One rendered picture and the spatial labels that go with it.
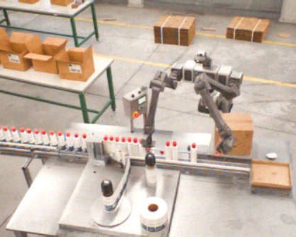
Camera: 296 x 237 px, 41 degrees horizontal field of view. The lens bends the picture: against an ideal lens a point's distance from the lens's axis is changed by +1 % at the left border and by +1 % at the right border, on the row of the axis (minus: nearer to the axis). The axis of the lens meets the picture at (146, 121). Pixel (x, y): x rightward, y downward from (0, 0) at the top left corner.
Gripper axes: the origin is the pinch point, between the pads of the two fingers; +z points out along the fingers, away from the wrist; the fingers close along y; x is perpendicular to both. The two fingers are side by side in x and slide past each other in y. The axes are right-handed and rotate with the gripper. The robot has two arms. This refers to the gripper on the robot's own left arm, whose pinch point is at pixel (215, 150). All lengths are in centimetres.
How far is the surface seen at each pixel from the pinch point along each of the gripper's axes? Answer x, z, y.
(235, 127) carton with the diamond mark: 8.6, 0.8, -39.3
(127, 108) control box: -70, 30, -4
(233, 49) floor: 26, 139, -393
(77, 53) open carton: -147, 147, -138
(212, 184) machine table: 21.3, 26.9, 2.7
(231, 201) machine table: 35.2, 15.3, 15.0
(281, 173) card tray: 59, -4, -27
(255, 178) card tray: 44.9, 7.5, -14.4
